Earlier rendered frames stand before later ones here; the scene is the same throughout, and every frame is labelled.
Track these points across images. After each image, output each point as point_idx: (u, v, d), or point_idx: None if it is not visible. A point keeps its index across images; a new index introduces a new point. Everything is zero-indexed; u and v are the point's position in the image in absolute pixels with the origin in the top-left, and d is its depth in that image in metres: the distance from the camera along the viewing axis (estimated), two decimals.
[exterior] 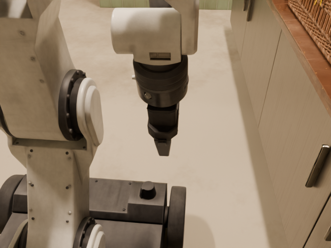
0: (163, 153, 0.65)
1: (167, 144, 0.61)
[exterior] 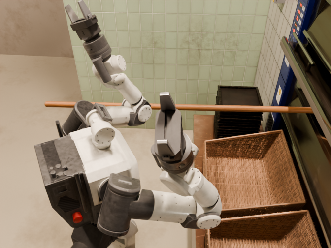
0: (163, 140, 0.60)
1: (160, 153, 0.64)
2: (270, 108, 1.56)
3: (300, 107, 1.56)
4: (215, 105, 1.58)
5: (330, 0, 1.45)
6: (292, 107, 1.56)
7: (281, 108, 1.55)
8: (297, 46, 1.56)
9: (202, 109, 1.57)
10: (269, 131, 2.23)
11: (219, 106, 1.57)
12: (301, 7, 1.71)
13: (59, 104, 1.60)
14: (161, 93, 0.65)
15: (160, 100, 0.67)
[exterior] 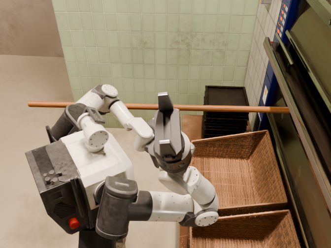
0: (165, 140, 0.60)
1: (162, 154, 0.64)
2: (252, 108, 1.56)
3: (282, 107, 1.56)
4: (197, 105, 1.58)
5: (310, 1, 1.45)
6: (274, 107, 1.56)
7: (263, 108, 1.56)
8: (279, 46, 1.57)
9: (184, 109, 1.58)
10: (256, 131, 2.23)
11: (201, 106, 1.57)
12: (284, 8, 1.71)
13: (42, 104, 1.60)
14: (159, 93, 0.65)
15: (159, 100, 0.67)
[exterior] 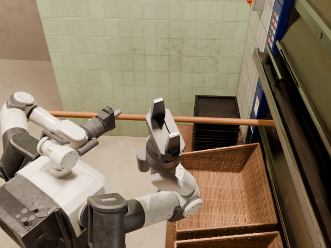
0: (175, 134, 0.61)
1: (169, 148, 0.65)
2: (240, 121, 1.49)
3: (271, 120, 1.49)
4: (182, 116, 1.52)
5: (301, 11, 1.36)
6: (263, 120, 1.49)
7: (251, 121, 1.49)
8: (269, 58, 1.48)
9: None
10: (248, 142, 2.15)
11: (186, 117, 1.51)
12: (275, 16, 1.63)
13: None
14: (154, 100, 0.64)
15: (153, 108, 0.66)
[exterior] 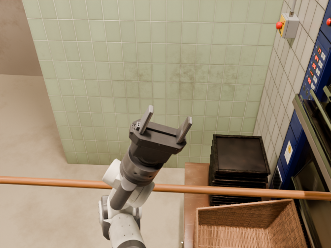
0: (189, 118, 0.65)
1: (183, 137, 0.67)
2: (274, 194, 1.17)
3: (314, 193, 1.16)
4: (200, 186, 1.19)
5: None
6: (303, 192, 1.16)
7: (288, 194, 1.16)
8: (317, 111, 1.17)
9: (182, 192, 1.19)
10: None
11: (205, 189, 1.18)
12: (320, 53, 1.31)
13: None
14: (150, 110, 0.62)
15: (149, 119, 0.63)
